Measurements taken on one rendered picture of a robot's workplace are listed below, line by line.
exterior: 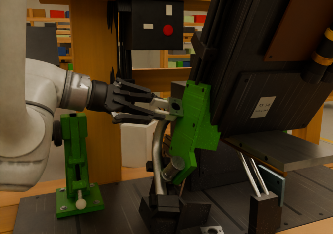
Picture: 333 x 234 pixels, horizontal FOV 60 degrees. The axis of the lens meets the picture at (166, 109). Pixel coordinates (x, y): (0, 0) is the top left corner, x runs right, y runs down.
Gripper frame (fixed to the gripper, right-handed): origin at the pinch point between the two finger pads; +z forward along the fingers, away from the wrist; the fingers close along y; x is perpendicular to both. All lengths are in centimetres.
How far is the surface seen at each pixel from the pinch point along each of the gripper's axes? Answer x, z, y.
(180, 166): -0.4, 2.9, -16.4
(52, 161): 290, -8, 114
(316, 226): -2, 41, -29
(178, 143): 2.4, 4.6, -8.2
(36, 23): 649, -101, 748
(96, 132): 29.6, -11.4, 7.4
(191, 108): -6.1, 4.5, -2.8
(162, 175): 6.0, 1.0, -16.3
